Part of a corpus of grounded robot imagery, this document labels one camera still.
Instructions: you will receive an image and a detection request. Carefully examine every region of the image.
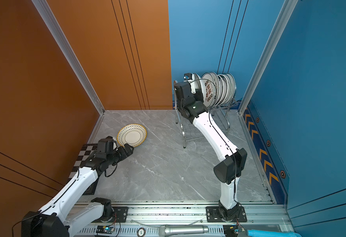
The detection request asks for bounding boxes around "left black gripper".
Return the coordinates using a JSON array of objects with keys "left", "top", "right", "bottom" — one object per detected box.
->
[{"left": 107, "top": 143, "right": 134, "bottom": 166}]

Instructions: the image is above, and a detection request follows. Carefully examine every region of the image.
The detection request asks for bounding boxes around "yellow rimmed dotted plate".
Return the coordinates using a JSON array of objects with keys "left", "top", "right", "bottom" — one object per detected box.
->
[{"left": 117, "top": 123, "right": 147, "bottom": 147}]

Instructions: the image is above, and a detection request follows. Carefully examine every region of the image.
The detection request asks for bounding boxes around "silver wire dish rack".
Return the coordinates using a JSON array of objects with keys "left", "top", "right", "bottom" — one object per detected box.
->
[{"left": 174, "top": 82, "right": 238, "bottom": 151}]

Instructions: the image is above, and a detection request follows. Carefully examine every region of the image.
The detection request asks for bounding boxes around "white red patterned plate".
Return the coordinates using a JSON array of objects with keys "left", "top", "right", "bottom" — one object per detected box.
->
[{"left": 201, "top": 72, "right": 219, "bottom": 108}]

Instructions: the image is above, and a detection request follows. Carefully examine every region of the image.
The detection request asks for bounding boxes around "white deep plate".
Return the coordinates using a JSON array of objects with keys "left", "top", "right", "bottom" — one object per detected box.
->
[{"left": 190, "top": 74, "right": 204, "bottom": 102}]

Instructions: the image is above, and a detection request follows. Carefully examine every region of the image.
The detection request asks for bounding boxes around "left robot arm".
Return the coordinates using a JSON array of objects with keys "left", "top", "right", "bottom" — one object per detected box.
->
[{"left": 20, "top": 136, "right": 134, "bottom": 237}]

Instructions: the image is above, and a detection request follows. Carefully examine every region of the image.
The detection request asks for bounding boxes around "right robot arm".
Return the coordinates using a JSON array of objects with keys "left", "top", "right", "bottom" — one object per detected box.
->
[{"left": 174, "top": 81, "right": 248, "bottom": 222}]

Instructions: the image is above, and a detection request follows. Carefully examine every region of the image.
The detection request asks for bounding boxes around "black white chessboard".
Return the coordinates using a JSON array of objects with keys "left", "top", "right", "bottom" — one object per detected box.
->
[{"left": 68, "top": 144, "right": 108, "bottom": 197}]

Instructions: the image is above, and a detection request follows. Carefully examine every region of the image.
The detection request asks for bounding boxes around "white plate black rim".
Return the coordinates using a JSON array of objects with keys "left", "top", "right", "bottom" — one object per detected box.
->
[{"left": 220, "top": 73, "right": 237, "bottom": 105}]

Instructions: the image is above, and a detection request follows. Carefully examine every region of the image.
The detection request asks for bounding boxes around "green circuit board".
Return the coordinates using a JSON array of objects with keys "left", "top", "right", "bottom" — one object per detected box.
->
[{"left": 95, "top": 225, "right": 115, "bottom": 236}]

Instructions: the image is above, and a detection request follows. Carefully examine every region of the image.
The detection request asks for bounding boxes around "round black white sticker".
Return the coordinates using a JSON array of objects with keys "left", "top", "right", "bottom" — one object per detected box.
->
[{"left": 136, "top": 228, "right": 146, "bottom": 237}]

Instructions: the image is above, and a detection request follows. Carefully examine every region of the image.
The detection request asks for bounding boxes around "silver microphone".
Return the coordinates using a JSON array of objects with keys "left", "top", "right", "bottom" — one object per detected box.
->
[{"left": 158, "top": 225, "right": 209, "bottom": 237}]

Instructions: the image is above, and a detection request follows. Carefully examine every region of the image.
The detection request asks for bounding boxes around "light blue cylinder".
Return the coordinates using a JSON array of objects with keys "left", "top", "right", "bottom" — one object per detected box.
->
[{"left": 246, "top": 230, "right": 301, "bottom": 237}]

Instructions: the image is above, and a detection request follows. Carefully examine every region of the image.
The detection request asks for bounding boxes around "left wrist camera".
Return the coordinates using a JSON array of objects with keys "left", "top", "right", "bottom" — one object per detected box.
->
[{"left": 104, "top": 136, "right": 117, "bottom": 151}]

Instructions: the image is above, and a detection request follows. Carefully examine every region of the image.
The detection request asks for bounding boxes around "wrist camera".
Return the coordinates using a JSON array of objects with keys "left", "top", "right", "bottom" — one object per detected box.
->
[
  {"left": 184, "top": 73, "right": 192, "bottom": 81},
  {"left": 104, "top": 136, "right": 117, "bottom": 151}
]

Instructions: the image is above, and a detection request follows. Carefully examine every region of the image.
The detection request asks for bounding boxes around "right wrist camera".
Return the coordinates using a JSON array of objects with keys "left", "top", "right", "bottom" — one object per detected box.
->
[{"left": 184, "top": 73, "right": 192, "bottom": 81}]

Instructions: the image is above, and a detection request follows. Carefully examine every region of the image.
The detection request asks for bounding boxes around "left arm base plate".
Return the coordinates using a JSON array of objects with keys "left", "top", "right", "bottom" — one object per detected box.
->
[{"left": 91, "top": 207, "right": 129, "bottom": 224}]

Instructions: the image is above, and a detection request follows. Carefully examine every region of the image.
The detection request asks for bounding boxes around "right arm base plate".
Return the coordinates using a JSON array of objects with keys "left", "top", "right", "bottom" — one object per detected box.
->
[{"left": 206, "top": 205, "right": 248, "bottom": 223}]

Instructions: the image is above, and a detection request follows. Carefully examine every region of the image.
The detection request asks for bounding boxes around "aluminium rail frame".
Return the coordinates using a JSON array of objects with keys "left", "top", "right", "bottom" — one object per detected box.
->
[{"left": 73, "top": 198, "right": 294, "bottom": 234}]

